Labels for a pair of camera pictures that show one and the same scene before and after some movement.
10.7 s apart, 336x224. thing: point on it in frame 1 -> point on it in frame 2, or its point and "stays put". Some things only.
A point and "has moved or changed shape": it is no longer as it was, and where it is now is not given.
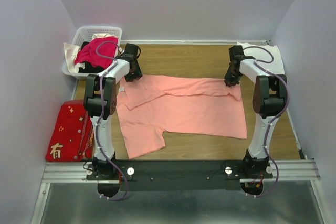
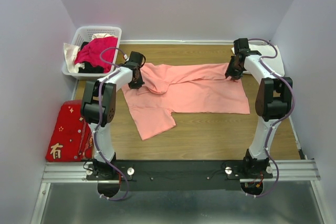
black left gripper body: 134,74 -> 136,83
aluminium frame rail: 296,171 stays put
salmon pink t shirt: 152,105 has moved or changed shape
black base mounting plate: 179,176 stays put
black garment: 89,68 stays put
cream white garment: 71,52 stays put
